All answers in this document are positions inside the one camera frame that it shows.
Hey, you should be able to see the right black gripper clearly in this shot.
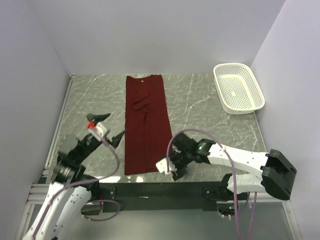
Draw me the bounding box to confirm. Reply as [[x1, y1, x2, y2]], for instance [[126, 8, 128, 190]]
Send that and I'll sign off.
[[161, 149, 194, 181]]

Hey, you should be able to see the dark red polo shirt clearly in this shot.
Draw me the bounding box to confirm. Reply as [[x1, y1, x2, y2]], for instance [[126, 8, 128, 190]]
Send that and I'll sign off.
[[124, 75, 172, 175]]

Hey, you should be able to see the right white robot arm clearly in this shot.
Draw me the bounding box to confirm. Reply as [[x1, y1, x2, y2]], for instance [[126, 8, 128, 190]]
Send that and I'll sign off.
[[165, 132, 297, 201]]

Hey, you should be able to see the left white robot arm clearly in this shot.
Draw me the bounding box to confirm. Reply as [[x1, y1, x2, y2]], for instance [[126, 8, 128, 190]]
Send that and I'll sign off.
[[23, 113, 126, 240]]

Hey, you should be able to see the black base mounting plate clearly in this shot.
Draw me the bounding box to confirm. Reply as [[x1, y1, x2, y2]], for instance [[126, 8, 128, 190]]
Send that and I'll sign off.
[[91, 181, 234, 211]]

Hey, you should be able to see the white perforated plastic basket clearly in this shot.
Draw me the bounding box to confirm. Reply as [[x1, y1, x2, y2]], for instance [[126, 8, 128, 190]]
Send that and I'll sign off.
[[213, 63, 266, 115]]

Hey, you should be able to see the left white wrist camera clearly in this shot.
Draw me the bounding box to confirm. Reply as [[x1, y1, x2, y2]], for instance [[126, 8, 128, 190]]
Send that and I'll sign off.
[[87, 121, 111, 141]]

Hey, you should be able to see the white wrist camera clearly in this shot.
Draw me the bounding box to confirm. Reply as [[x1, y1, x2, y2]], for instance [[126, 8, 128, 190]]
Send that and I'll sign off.
[[87, 121, 111, 141], [155, 157, 177, 175]]

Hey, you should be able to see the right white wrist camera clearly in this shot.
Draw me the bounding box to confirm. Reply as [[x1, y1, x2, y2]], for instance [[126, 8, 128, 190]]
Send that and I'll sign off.
[[155, 157, 177, 175]]

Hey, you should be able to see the aluminium frame rail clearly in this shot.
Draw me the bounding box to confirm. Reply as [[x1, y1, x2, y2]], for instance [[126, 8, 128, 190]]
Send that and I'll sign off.
[[26, 183, 49, 205]]

